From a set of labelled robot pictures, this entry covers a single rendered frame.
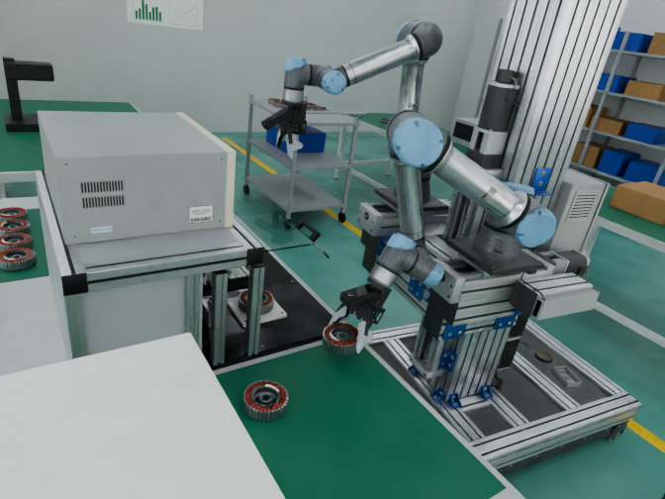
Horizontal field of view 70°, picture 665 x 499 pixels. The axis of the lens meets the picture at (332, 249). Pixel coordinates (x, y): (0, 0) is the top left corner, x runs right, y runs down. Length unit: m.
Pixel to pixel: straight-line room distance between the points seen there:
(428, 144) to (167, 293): 0.72
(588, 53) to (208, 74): 5.68
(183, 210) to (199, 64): 5.72
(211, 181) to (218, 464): 0.80
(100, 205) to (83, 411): 0.63
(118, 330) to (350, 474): 0.61
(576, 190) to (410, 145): 0.88
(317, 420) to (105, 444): 0.73
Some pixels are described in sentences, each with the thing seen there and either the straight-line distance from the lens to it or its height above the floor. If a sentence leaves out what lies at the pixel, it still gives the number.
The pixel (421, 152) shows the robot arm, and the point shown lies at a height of 1.37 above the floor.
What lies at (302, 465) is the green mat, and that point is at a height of 0.75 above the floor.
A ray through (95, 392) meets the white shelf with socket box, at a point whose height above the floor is 1.20.
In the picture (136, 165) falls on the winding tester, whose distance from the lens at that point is 1.16.
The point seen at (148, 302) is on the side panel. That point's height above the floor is 1.01.
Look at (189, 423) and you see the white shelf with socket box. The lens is 0.60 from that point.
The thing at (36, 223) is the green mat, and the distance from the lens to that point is 2.26.
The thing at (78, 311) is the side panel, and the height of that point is 1.03.
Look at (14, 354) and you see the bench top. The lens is 1.52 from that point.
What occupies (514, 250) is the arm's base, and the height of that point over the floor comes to 1.07.
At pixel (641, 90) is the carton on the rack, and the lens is 7.34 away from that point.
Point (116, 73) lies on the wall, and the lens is 6.66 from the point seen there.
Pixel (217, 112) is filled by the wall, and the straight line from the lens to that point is 7.07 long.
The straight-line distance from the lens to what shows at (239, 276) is 1.44.
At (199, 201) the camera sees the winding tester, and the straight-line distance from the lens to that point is 1.23.
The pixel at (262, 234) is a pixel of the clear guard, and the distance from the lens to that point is 1.37.
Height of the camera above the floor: 1.64
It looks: 26 degrees down
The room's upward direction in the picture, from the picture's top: 8 degrees clockwise
